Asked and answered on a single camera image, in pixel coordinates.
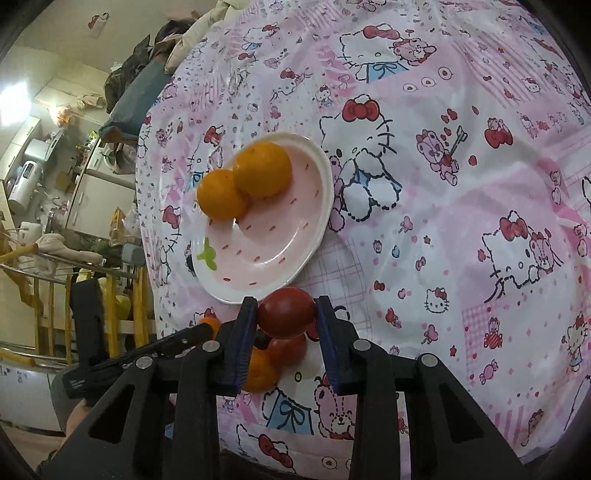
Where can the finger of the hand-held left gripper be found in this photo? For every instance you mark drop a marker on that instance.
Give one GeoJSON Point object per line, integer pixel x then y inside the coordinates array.
{"type": "Point", "coordinates": [175, 341]}

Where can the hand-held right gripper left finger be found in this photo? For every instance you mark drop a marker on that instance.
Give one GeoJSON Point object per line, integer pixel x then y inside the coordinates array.
{"type": "Point", "coordinates": [241, 344]}

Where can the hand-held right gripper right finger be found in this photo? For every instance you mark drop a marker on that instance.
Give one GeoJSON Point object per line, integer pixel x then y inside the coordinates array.
{"type": "Point", "coordinates": [328, 344]}

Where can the dark grape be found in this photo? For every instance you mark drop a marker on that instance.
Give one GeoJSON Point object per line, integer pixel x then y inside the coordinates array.
{"type": "Point", "coordinates": [262, 342]}

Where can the small mandarin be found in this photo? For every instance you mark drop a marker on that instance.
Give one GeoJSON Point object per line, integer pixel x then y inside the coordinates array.
{"type": "Point", "coordinates": [261, 371]}
{"type": "Point", "coordinates": [211, 323]}

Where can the red tomato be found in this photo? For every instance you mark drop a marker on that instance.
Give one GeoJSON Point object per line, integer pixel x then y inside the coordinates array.
{"type": "Point", "coordinates": [286, 314]}
{"type": "Point", "coordinates": [288, 353]}

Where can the pink white plate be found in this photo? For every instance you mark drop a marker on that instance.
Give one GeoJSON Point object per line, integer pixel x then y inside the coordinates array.
{"type": "Point", "coordinates": [277, 230]}

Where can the yellow railing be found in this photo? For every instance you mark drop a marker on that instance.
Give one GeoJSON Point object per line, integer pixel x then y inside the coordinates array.
{"type": "Point", "coordinates": [143, 304]}

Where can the beige cloth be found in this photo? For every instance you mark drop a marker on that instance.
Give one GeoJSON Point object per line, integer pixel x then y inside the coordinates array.
{"type": "Point", "coordinates": [55, 244]}

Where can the white cabinet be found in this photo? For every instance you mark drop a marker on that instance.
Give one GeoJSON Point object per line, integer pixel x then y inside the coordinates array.
{"type": "Point", "coordinates": [99, 194]}

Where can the white appliance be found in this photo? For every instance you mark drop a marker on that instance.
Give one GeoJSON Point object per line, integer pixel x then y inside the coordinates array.
{"type": "Point", "coordinates": [25, 184]}

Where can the medium orange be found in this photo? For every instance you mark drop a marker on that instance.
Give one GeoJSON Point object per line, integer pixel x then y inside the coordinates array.
{"type": "Point", "coordinates": [221, 196]}

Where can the large orange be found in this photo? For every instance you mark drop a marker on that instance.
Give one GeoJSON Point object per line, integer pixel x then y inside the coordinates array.
{"type": "Point", "coordinates": [263, 170]}

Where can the printed pink blanket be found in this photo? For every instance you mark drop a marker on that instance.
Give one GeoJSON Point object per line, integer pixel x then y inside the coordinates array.
{"type": "Point", "coordinates": [461, 230]}

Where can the teal cushion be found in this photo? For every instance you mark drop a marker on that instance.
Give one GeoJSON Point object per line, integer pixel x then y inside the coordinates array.
{"type": "Point", "coordinates": [134, 101]}

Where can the dark clothes pile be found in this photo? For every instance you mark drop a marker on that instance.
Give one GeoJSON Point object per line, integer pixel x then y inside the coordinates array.
{"type": "Point", "coordinates": [134, 69]}

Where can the cream quilt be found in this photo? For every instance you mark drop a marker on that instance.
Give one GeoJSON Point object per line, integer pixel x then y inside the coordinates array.
{"type": "Point", "coordinates": [203, 32]}

